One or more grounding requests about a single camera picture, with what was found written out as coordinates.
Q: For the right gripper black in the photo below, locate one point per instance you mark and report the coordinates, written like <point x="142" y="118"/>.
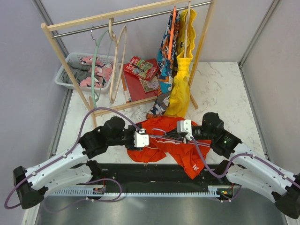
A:
<point x="182" y="133"/>

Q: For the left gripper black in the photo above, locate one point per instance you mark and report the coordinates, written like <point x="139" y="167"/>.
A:
<point x="131" y="128"/>

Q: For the blue wire hanger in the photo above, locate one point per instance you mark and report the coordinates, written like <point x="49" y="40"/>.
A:
<point x="164" y="138"/>

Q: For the orange shorts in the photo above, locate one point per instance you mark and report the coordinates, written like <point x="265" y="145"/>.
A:
<point x="186" y="155"/>

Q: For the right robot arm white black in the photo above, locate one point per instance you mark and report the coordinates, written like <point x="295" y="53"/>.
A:
<point x="242" y="166"/>

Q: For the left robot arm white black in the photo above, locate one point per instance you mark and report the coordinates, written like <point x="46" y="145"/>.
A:
<point x="75" y="165"/>

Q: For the yellow shorts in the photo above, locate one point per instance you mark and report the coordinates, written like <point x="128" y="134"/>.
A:
<point x="179" y="97"/>

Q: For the mint green plastic hanger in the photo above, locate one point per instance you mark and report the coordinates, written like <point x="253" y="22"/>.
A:
<point x="94" y="95"/>

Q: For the colourful patterned shorts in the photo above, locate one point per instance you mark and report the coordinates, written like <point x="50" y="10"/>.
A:
<point x="165" y="75"/>

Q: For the orange plastic hanger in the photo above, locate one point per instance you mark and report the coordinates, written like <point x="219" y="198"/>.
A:
<point x="170" y="48"/>

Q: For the light wooden hanger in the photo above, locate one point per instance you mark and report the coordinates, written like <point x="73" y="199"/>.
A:
<point x="119" y="57"/>

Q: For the wooden hanger with yellow shorts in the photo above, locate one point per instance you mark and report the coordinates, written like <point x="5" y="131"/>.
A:
<point x="186" y="28"/>

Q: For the large red book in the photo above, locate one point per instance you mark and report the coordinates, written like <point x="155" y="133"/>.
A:
<point x="135" y="88"/>

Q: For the small illustrated booklet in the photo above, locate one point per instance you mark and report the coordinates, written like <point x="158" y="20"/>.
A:
<point x="149" y="86"/>

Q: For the white plastic laundry basket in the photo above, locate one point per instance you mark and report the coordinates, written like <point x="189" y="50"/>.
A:
<point x="75" y="57"/>

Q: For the grey garment in basket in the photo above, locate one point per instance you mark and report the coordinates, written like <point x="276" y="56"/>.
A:
<point x="80" y="71"/>

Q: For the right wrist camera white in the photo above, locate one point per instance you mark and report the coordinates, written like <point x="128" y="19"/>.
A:
<point x="185" y="127"/>

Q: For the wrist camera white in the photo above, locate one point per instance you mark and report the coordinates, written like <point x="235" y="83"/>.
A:
<point x="141" y="138"/>
<point x="185" y="127"/>

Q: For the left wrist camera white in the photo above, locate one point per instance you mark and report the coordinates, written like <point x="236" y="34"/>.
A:
<point x="141" y="138"/>

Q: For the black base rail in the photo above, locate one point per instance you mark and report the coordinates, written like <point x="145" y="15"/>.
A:
<point x="157" y="178"/>

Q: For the white slotted cable duct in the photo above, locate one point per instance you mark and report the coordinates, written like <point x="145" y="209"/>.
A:
<point x="92" y="192"/>

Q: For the metal hanging rail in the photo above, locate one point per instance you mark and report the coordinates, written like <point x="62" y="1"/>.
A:
<point x="125" y="21"/>

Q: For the wooden clothes rack frame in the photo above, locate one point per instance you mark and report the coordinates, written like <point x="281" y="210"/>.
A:
<point x="63" y="25"/>

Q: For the aluminium corner post left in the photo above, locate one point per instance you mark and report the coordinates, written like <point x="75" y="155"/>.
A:
<point x="67" y="96"/>

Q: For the aluminium corner post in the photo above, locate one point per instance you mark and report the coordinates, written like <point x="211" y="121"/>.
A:
<point x="67" y="96"/>
<point x="271" y="9"/>

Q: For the aluminium corner post right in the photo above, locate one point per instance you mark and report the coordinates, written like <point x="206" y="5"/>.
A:
<point x="271" y="9"/>

